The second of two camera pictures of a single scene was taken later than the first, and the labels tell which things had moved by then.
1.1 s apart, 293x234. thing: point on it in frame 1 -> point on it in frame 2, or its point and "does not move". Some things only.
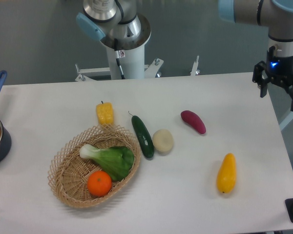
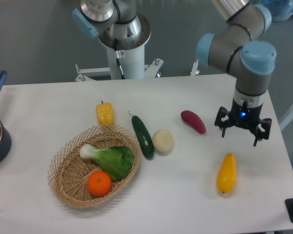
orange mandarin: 99,183 does not move
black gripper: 284,69 -> 244,116
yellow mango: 226,174 does not move
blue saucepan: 0,137 does not move
